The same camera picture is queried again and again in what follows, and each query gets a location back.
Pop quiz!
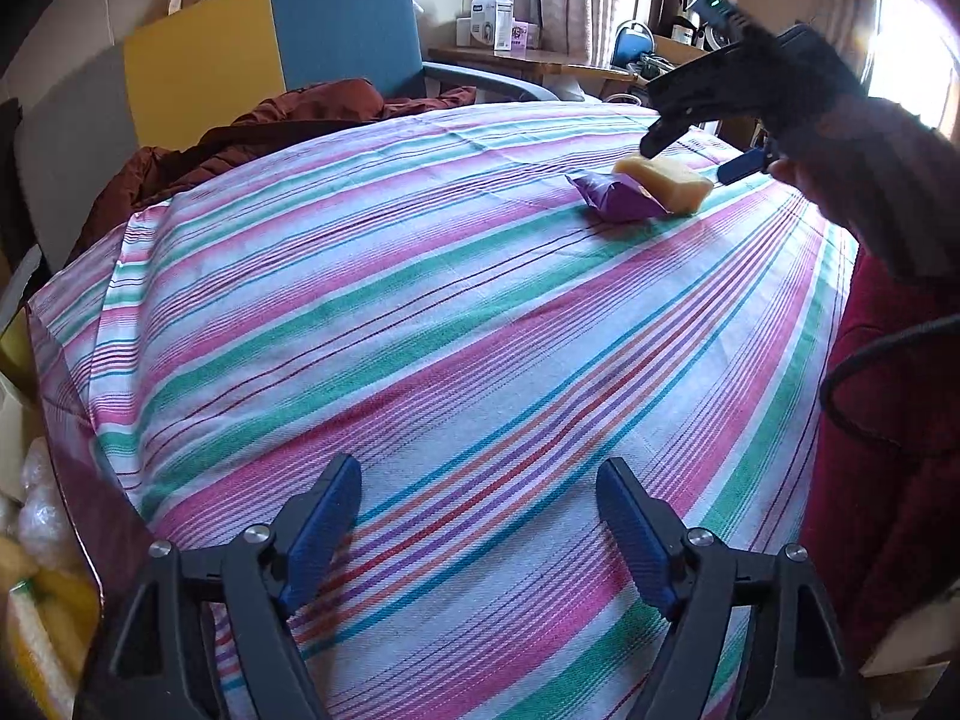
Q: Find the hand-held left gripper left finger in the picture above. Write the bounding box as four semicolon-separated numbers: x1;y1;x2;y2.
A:
75;454;363;720

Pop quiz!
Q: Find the red garment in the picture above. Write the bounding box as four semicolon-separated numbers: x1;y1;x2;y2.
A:
799;247;960;661

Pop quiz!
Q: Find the striped tablecloth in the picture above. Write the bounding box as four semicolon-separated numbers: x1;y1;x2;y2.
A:
26;101;860;720

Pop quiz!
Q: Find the white blue product box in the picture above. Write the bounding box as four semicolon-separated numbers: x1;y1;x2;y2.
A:
459;0;517;53

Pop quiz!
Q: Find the yellow sponge packet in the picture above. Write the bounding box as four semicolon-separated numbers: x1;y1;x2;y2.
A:
0;540;95;717

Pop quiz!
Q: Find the blue metal chair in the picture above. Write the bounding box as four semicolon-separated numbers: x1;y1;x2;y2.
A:
613;21;655;74

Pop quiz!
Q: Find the dark red jacket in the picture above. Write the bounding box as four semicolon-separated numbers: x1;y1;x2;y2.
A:
64;79;477;263

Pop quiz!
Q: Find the wooden side desk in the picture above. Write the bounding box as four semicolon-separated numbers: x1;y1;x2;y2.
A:
427;45;653;102

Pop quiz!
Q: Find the white plastic bag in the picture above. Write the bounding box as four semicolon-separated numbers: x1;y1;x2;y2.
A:
15;454;80;567

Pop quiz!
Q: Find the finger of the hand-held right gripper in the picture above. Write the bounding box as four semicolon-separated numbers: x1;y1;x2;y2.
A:
716;146;777;187
641;109;695;160

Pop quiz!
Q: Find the purple packet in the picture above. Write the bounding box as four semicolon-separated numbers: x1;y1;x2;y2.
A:
564;169;665;224

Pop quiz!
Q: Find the cardboard box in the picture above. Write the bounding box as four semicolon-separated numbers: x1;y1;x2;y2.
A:
862;611;960;695

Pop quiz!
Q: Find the window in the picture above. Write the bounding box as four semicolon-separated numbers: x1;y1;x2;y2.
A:
870;0;960;128

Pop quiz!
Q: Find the grey yellow blue chair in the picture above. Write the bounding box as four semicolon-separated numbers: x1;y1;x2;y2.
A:
0;0;556;316

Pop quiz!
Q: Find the black cable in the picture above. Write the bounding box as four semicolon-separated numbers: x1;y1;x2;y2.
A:
820;315;960;458

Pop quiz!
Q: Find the cluttered dark shelf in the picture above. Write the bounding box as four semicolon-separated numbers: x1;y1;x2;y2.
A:
649;0;751;61

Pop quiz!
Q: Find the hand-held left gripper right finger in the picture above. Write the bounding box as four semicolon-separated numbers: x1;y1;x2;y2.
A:
596;456;875;720

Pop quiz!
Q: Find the small yellow sponge block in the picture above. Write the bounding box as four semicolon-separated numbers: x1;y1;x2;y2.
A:
613;152;712;217

